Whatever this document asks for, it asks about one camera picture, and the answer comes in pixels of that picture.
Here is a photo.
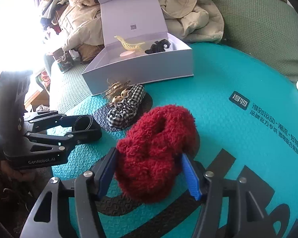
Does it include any black hair band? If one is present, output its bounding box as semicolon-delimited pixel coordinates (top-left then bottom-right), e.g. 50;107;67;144
72;115;94;132

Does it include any red fluffy scrunchie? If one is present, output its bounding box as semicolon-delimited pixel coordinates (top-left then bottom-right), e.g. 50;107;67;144
115;105;199;203

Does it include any cream long hair clip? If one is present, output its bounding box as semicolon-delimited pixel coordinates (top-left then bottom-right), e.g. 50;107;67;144
114;36;145;52

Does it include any small black pearl hair clip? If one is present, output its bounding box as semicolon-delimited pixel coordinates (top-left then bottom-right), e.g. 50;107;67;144
153;39;170;53

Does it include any left hand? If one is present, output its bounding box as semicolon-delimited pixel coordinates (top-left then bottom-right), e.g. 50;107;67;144
0;161;36;182

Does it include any black white gingham scrunchie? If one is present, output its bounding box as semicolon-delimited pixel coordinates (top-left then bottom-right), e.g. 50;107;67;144
106;84;146;129

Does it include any cream bead hair clip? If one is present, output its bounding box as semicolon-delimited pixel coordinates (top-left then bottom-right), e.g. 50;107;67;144
111;89;129;105

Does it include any floor cardboard box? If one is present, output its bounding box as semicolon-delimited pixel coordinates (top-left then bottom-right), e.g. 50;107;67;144
24;90;49;112

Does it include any gold metal claw clip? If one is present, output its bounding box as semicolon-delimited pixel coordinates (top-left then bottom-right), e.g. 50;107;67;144
103;79;130;100

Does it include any brown pillow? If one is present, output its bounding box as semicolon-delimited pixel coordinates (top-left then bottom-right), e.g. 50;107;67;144
75;44;104;63

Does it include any lavender gift box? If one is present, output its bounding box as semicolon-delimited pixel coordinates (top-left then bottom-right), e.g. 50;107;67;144
82;0;194;95

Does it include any black long hair clip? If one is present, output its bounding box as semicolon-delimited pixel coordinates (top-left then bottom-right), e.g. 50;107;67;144
145;43;165;54

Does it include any beige puffer jacket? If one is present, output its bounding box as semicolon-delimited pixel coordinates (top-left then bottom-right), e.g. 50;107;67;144
41;0;226;53

